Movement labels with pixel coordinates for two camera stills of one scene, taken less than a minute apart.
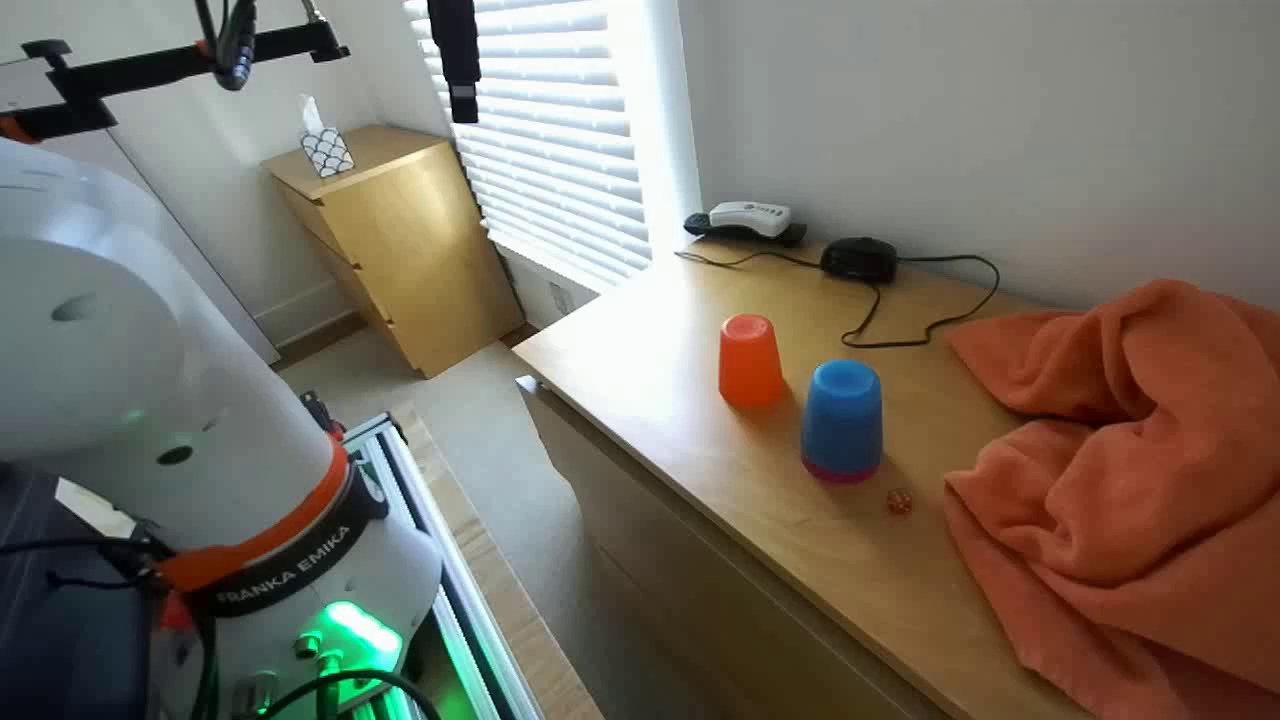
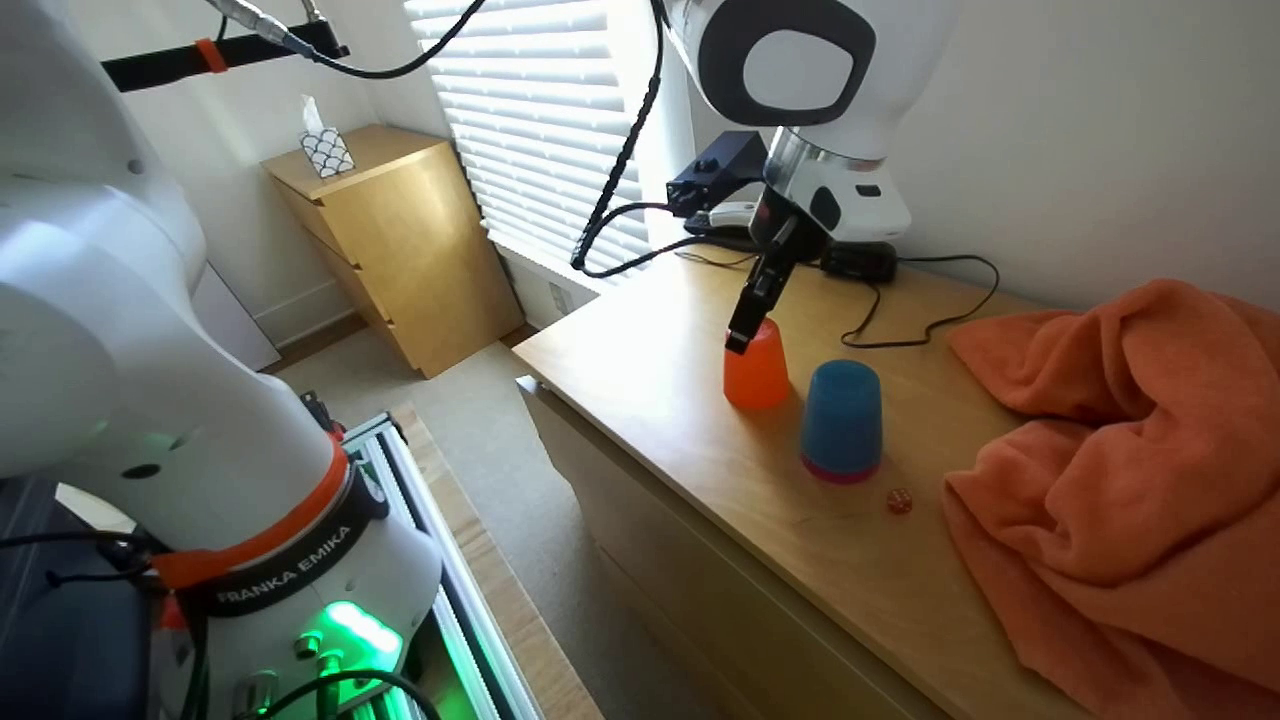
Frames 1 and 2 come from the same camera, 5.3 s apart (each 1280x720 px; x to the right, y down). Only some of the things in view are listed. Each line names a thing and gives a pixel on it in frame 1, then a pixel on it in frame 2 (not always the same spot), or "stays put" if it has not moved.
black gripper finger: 456,43 to 851,197
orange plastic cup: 751,367 stays put
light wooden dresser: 409,243 stays put
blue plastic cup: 841,428 stays put
